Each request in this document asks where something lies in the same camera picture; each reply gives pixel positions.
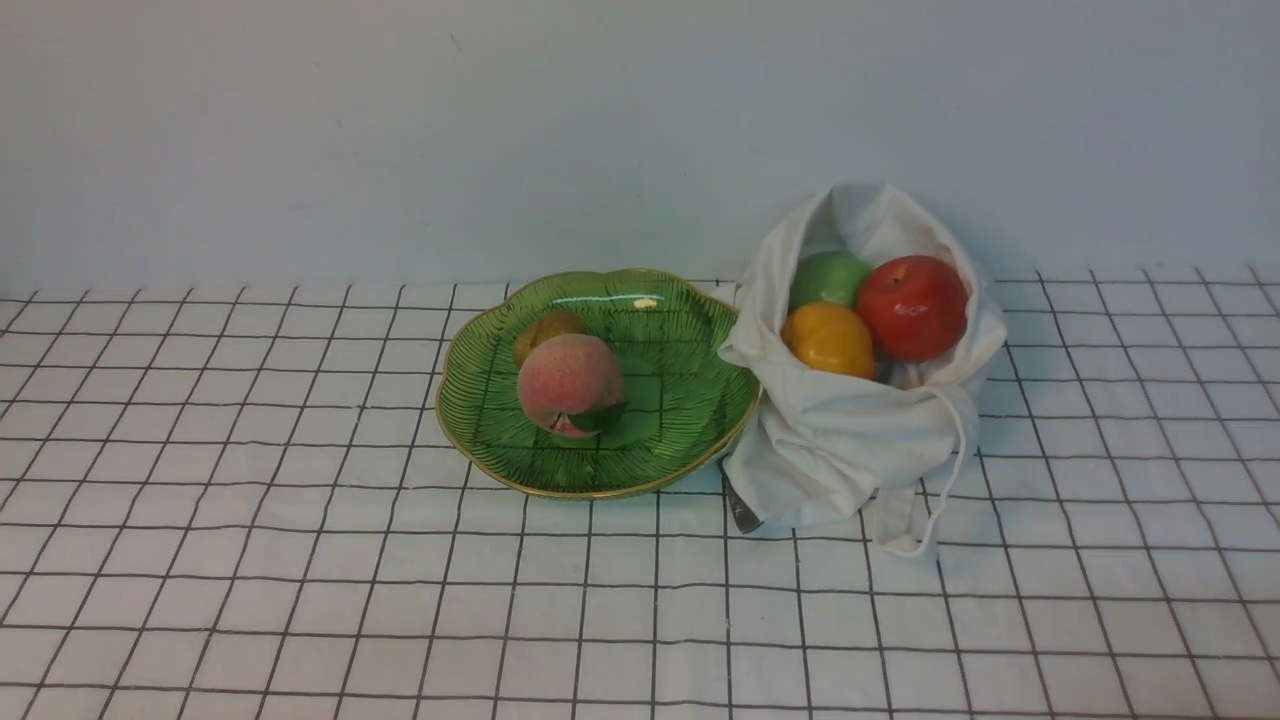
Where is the white cloth bag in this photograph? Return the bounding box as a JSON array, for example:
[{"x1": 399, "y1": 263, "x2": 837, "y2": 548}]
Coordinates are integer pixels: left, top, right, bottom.
[{"x1": 717, "y1": 182, "x2": 1009, "y2": 559}]

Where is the green leaf-shaped glass plate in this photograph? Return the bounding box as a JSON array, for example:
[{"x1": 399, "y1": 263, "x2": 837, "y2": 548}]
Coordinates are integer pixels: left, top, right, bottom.
[{"x1": 436, "y1": 269, "x2": 762, "y2": 500}]

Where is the small brown-yellow fruit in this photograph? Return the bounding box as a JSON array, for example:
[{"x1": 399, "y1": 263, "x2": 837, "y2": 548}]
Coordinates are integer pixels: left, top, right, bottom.
[{"x1": 512, "y1": 309, "x2": 589, "y2": 370}]

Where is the orange-yellow fruit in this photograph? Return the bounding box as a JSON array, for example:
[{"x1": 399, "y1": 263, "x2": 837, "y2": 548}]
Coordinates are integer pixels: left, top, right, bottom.
[{"x1": 780, "y1": 301, "x2": 876, "y2": 380}]

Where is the red apple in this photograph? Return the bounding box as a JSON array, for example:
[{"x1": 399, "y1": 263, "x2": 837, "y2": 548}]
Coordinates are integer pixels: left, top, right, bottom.
[{"x1": 855, "y1": 255, "x2": 969, "y2": 364}]

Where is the green apple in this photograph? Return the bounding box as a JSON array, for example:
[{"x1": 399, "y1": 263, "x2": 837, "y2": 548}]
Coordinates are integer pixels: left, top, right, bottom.
[{"x1": 787, "y1": 250, "x2": 873, "y2": 313}]

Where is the white grid tablecloth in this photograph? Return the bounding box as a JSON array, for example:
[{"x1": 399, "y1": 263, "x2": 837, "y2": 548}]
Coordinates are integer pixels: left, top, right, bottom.
[{"x1": 1, "y1": 266, "x2": 1279, "y2": 719}]

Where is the pink peach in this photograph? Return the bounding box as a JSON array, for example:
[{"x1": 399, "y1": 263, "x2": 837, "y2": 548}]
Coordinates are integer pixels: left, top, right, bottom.
[{"x1": 517, "y1": 334, "x2": 627, "y2": 439}]

